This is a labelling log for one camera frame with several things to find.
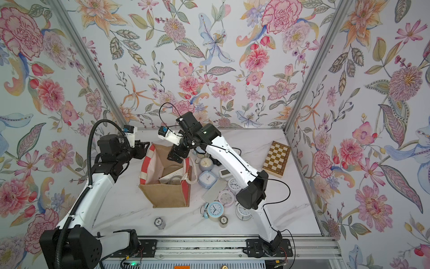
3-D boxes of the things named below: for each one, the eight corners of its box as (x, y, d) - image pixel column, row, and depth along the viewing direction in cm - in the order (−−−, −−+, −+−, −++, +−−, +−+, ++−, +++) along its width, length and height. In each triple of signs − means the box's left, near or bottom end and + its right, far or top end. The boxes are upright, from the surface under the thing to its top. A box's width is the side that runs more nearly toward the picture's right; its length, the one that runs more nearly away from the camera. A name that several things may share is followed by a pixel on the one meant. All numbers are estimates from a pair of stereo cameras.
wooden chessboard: (261, 169, 103) (262, 166, 100) (271, 143, 116) (272, 140, 113) (281, 177, 100) (283, 174, 97) (289, 150, 113) (291, 146, 110)
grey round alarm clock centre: (199, 171, 101) (198, 168, 98) (199, 159, 106) (199, 157, 103) (213, 171, 101) (213, 168, 98) (213, 159, 106) (213, 157, 103)
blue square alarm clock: (194, 181, 96) (194, 179, 94) (204, 170, 101) (204, 167, 99) (208, 191, 93) (208, 189, 91) (218, 178, 98) (218, 176, 95)
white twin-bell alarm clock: (236, 220, 83) (237, 218, 80) (235, 206, 88) (236, 203, 84) (251, 220, 83) (252, 218, 80) (249, 206, 88) (250, 203, 84)
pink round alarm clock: (225, 208, 87) (226, 206, 85) (216, 197, 91) (216, 195, 89) (236, 199, 90) (236, 198, 88) (227, 189, 94) (227, 187, 92)
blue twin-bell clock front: (200, 221, 83) (200, 219, 79) (201, 204, 88) (201, 201, 85) (224, 221, 83) (224, 219, 79) (223, 204, 88) (223, 201, 85)
